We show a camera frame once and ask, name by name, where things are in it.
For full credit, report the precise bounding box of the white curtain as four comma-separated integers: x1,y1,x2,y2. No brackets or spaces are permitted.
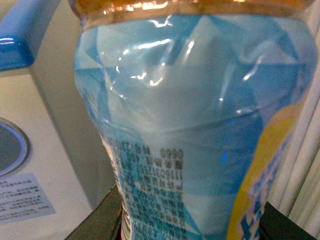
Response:
266,0,320,237

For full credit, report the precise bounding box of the round silver freezer dial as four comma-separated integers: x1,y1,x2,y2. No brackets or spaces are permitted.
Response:
0,117,31,177

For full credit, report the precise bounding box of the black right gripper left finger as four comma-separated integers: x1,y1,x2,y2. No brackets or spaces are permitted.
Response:
65,186,123,240

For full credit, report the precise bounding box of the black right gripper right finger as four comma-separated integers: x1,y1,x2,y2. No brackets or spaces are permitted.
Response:
259,201,316,240

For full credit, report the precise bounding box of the white instruction sticker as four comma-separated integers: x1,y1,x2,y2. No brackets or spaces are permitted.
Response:
0,173,56,225

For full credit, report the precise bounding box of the white blue chest freezer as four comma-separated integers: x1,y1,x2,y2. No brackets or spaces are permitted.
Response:
0,0,115,240

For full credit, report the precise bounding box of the blue label drink bottle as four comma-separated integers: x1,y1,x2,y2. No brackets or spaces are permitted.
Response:
69,0,317,240

